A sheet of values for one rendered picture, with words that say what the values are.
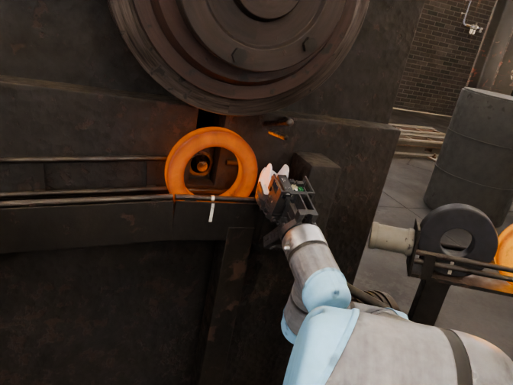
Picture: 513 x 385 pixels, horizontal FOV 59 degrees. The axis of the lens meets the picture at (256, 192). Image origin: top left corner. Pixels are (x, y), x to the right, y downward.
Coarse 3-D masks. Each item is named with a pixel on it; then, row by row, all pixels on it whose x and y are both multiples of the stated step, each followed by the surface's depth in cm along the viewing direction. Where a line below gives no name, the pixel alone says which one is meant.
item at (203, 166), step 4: (196, 156) 99; (200, 156) 99; (204, 156) 100; (192, 160) 99; (196, 160) 99; (200, 160) 98; (204, 160) 99; (208, 160) 100; (192, 164) 99; (196, 164) 99; (200, 164) 99; (204, 164) 99; (208, 164) 100; (192, 168) 100; (196, 168) 99; (200, 168) 99; (204, 168) 99; (196, 172) 101; (200, 172) 100; (204, 172) 101
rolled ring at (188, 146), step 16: (208, 128) 88; (224, 128) 90; (176, 144) 88; (192, 144) 87; (208, 144) 88; (224, 144) 89; (240, 144) 90; (176, 160) 87; (240, 160) 91; (176, 176) 88; (240, 176) 94; (256, 176) 94; (176, 192) 90; (224, 192) 96; (240, 192) 94
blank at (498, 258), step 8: (512, 224) 93; (504, 232) 94; (512, 232) 91; (504, 240) 92; (512, 240) 92; (504, 248) 93; (512, 248) 92; (496, 256) 94; (504, 256) 93; (512, 256) 93; (504, 264) 94; (512, 264) 93; (504, 272) 94
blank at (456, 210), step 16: (448, 208) 94; (464, 208) 93; (432, 224) 95; (448, 224) 94; (464, 224) 93; (480, 224) 92; (432, 240) 96; (480, 240) 93; (496, 240) 93; (464, 256) 95; (480, 256) 94; (448, 272) 97
